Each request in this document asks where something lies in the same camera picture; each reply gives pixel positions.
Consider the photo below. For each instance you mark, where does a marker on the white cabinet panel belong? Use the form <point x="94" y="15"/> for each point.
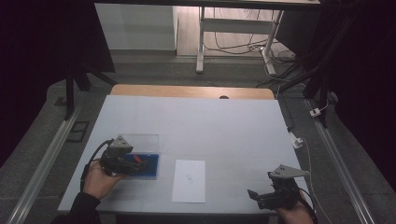
<point x="135" y="26"/>

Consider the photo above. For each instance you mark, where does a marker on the white power plug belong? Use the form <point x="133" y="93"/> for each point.
<point x="296" y="141"/>

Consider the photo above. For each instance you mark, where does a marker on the small white plug adapter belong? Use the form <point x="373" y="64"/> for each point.
<point x="315" y="112"/>

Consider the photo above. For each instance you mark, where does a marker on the white table cover board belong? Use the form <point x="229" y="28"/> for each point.
<point x="199" y="124"/>

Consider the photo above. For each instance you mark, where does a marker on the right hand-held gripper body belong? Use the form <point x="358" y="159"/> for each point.
<point x="281" y="197"/>

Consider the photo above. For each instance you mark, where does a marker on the wooden table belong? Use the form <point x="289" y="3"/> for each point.
<point x="186" y="91"/>

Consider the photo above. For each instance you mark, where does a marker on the white desk frame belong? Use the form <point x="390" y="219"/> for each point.
<point x="236" y="26"/>

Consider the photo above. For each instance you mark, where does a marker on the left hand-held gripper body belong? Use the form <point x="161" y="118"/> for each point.
<point x="115" y="161"/>

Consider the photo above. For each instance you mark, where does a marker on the white paper sheet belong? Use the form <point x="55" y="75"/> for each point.
<point x="188" y="186"/>

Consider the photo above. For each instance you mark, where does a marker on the dark table grommet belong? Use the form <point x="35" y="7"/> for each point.
<point x="223" y="97"/>

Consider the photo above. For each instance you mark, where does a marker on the person's right hand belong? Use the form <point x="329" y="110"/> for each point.
<point x="295" y="216"/>

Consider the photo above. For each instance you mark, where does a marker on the blue case with clear lid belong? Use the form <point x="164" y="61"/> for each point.
<point x="149" y="155"/>

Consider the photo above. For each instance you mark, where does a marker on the black stand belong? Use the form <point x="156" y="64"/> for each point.
<point x="73" y="87"/>
<point x="317" y="71"/>

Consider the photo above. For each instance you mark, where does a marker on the person's left hand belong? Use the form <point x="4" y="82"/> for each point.
<point x="99" y="182"/>

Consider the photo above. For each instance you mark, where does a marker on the aluminium floor rail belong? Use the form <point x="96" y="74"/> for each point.
<point x="43" y="165"/>
<point x="339" y="161"/>

